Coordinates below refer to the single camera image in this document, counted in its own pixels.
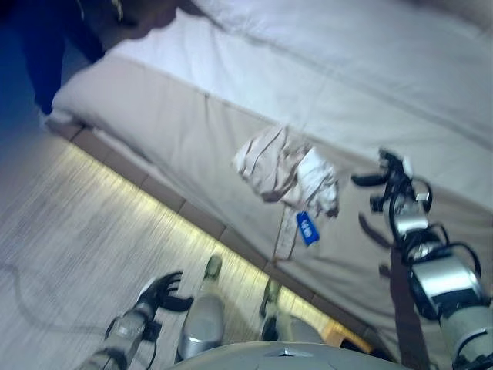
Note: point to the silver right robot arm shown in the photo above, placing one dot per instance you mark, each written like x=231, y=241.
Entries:
x=443, y=285

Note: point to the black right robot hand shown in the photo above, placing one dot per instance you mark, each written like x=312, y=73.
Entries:
x=394, y=169

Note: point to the blue hang tag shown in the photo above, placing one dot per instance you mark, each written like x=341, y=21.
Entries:
x=307, y=229

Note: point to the grey robot torso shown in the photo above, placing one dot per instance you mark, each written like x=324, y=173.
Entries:
x=269, y=358

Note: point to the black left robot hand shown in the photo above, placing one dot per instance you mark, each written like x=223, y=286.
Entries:
x=161, y=294

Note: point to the grey striped rug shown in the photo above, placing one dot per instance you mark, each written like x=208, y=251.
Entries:
x=77, y=231

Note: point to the beige garment with lettered strip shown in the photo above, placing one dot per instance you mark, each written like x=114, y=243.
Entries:
x=269, y=165

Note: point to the silver left robot leg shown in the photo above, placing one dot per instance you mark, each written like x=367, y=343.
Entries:
x=202, y=320

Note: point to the large upholstered bed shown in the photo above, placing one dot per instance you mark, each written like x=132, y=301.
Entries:
x=192, y=135

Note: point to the person in dark clothes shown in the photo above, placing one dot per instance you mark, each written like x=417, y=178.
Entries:
x=46, y=46

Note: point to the white garment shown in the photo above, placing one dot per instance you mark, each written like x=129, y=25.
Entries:
x=319, y=181

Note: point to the white duvet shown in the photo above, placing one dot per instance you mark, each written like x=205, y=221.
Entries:
x=308, y=58

